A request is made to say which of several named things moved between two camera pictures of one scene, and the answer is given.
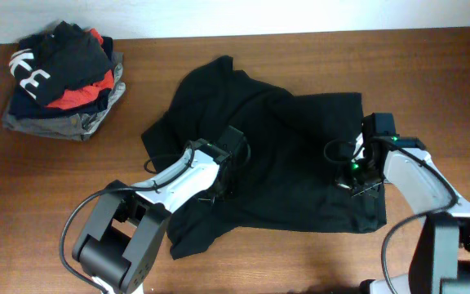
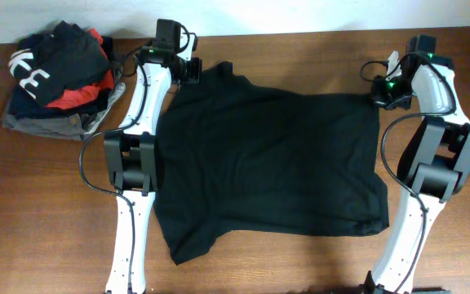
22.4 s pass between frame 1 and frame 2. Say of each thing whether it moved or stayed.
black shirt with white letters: stayed
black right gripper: moved
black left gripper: moved
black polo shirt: stayed
